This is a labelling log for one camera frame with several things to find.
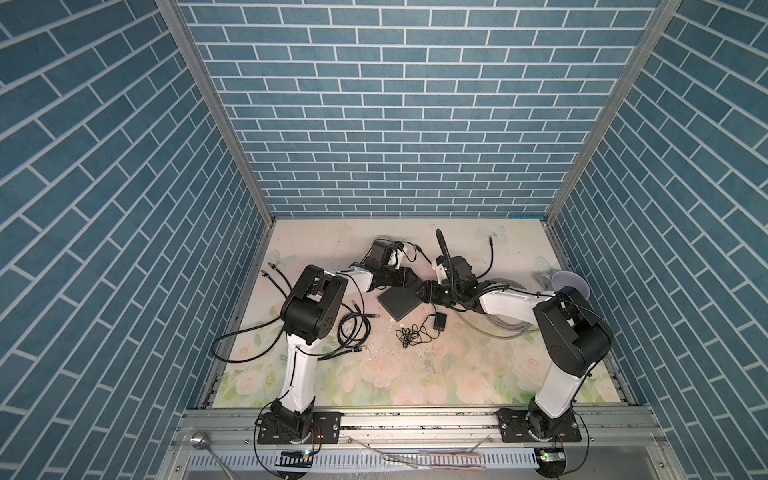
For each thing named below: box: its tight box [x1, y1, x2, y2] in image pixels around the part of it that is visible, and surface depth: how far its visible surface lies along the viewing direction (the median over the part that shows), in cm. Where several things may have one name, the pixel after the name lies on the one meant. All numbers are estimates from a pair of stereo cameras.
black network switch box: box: [377, 278, 423, 322], surface depth 95 cm
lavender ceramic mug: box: [551, 270, 591, 300], surface depth 98 cm
